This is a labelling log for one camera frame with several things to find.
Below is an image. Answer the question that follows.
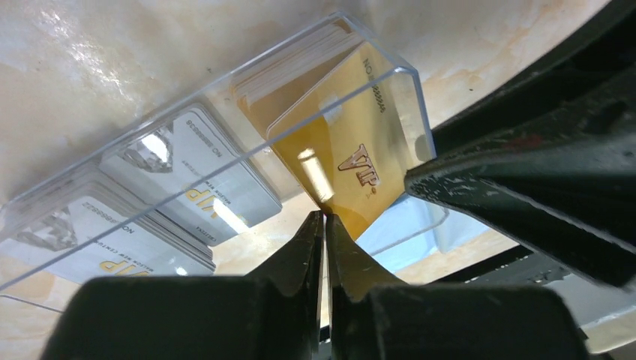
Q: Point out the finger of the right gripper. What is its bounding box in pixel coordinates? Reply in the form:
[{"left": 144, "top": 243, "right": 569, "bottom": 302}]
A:
[
  {"left": 404, "top": 67, "right": 635, "bottom": 289},
  {"left": 433, "top": 1, "right": 635, "bottom": 158}
]

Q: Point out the gold credit card stack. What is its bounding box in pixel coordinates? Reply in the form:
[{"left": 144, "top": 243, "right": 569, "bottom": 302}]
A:
[{"left": 230, "top": 19, "right": 413, "bottom": 239}]

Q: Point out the clear plastic card box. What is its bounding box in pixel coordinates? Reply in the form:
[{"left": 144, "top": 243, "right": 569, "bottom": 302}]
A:
[{"left": 1, "top": 12, "right": 436, "bottom": 289}]

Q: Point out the black card holder wallet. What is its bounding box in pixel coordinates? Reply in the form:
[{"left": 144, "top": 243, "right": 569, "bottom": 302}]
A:
[{"left": 356, "top": 194, "right": 489, "bottom": 273}]

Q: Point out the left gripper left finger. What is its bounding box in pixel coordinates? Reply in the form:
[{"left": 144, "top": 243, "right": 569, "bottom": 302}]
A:
[{"left": 42, "top": 211, "right": 323, "bottom": 359}]

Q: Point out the silver credit card stack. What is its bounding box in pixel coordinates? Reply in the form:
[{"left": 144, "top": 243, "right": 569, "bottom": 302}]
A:
[{"left": 1, "top": 103, "right": 282, "bottom": 283}]

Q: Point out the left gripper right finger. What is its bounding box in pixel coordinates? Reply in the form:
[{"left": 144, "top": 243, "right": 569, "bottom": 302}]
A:
[{"left": 325, "top": 214, "right": 590, "bottom": 359}]

